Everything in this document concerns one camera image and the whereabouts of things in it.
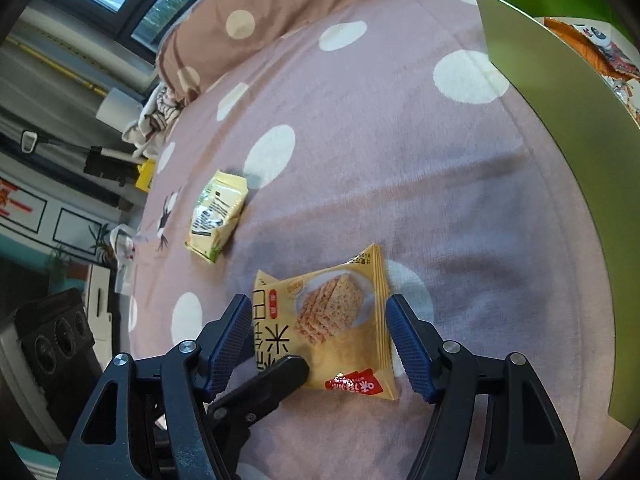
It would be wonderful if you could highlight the orange cracker snack packet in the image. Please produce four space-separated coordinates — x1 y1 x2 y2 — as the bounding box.
252 244 398 400

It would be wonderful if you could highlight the pale green yam snack packet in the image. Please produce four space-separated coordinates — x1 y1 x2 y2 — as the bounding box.
184 170 248 263

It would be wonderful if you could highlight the black speaker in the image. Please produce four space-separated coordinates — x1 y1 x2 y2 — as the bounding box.
14 288 102 411

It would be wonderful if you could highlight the white plastic bag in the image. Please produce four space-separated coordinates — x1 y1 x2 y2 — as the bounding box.
108 224 136 296

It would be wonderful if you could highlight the small yellow box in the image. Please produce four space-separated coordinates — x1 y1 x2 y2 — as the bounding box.
134 159 155 193

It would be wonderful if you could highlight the white patterned cloth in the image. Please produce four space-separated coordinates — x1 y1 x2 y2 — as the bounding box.
122 81 183 160

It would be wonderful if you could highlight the white paper roll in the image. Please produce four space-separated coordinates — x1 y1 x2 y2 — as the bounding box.
96 88 142 133

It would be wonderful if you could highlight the green storage box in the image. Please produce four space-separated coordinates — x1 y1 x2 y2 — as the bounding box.
476 0 639 428

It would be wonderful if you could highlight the pink polka dot bedsheet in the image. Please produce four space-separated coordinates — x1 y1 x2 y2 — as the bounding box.
127 0 626 480

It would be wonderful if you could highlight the orange snack pack in box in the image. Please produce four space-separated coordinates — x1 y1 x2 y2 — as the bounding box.
544 18 639 81

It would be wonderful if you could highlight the brown polka dot pillow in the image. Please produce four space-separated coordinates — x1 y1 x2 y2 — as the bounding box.
155 0 582 106

